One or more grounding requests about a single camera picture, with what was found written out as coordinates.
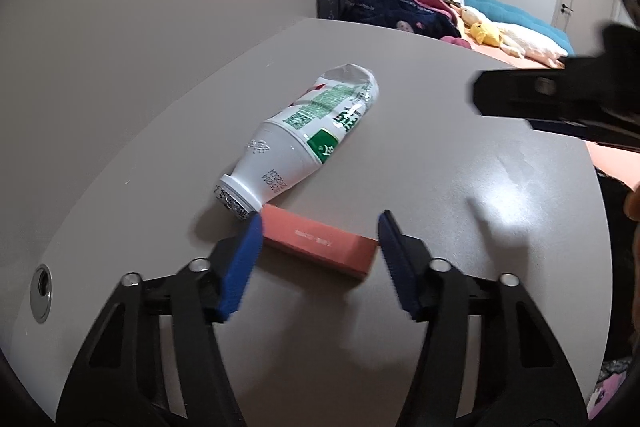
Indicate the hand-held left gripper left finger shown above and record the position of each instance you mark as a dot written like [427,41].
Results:
[240,272]

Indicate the white green-label plastic bottle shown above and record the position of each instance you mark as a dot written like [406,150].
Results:
[280,152]

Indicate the yellow duck plush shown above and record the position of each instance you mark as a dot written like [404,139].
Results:
[482,32]

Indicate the orange bed sheet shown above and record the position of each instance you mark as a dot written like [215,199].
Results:
[492,56]

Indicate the navy printed garment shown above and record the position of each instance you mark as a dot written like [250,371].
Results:
[380,4]

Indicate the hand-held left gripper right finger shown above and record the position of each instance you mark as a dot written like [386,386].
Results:
[399,272]

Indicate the metal table grommet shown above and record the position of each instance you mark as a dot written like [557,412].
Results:
[41,289]

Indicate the salmon pink cardboard box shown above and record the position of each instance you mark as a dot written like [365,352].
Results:
[320,244]

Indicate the white goose plush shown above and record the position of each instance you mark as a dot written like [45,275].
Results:
[525,37]

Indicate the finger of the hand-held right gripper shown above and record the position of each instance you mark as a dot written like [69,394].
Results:
[510,94]
[565,127]

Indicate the pink patterned cloth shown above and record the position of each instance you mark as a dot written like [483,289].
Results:
[607,387]

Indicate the teal blanket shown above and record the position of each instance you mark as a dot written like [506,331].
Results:
[505,9]

